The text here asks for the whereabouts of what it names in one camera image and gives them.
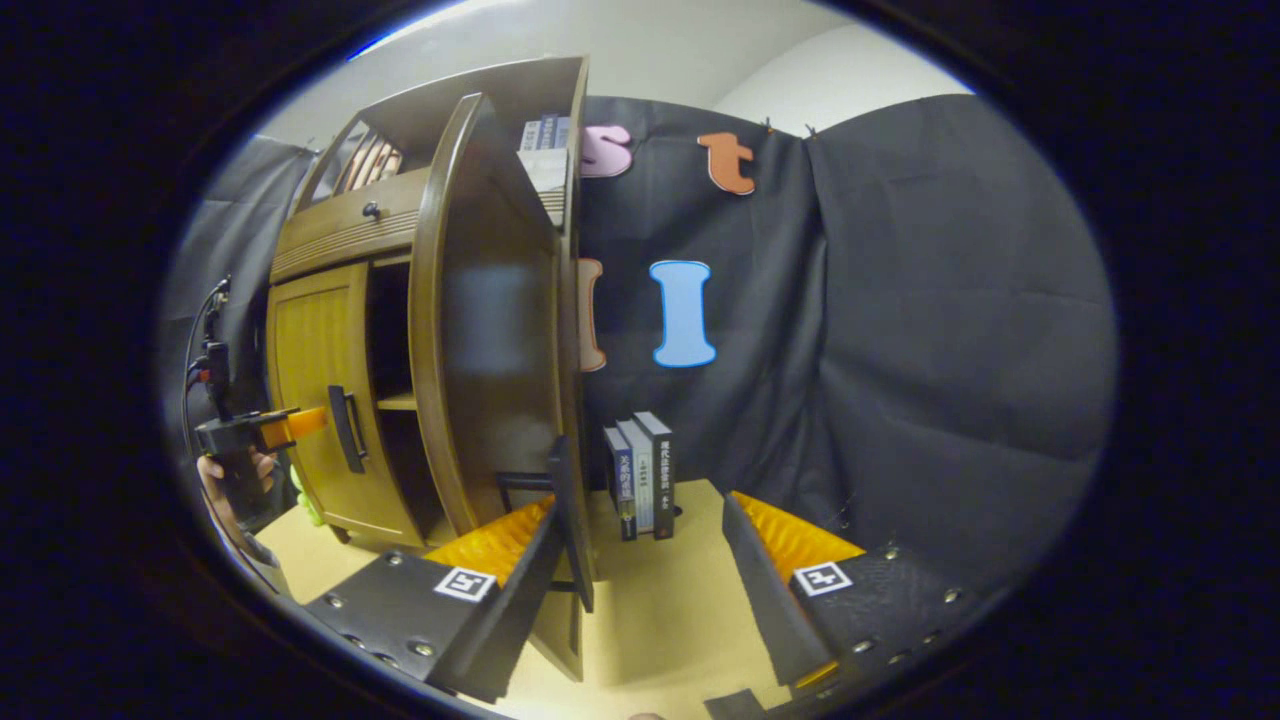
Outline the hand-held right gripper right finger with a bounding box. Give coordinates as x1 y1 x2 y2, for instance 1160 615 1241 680
720 490 987 701

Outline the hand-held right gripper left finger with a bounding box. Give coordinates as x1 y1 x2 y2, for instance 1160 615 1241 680
303 495 567 704

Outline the wooden cabinet door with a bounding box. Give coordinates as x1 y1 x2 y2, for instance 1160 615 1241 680
408 92 598 684
264 262 427 550

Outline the black door handle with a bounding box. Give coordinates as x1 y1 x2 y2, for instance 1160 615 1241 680
327 384 369 475
496 434 597 614

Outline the wooden double-door shoe cabinet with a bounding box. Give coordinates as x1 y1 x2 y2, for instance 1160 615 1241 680
262 55 598 684

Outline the wooden cabinet drawer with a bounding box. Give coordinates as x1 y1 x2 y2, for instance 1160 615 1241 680
269 167 433 285

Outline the green plush toy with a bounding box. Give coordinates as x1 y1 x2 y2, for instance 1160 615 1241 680
289 468 327 528

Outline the black standing book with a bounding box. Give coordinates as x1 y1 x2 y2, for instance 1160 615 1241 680
632 411 676 542

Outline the dark blue standing book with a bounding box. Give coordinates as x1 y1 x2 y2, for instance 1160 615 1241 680
602 427 639 543

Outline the white standing book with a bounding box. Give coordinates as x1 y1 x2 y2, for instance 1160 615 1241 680
616 419 657 537

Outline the black backdrop cloth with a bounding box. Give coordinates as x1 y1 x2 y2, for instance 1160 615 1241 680
160 95 1119 603

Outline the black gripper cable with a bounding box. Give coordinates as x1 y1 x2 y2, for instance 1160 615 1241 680
179 277 234 446

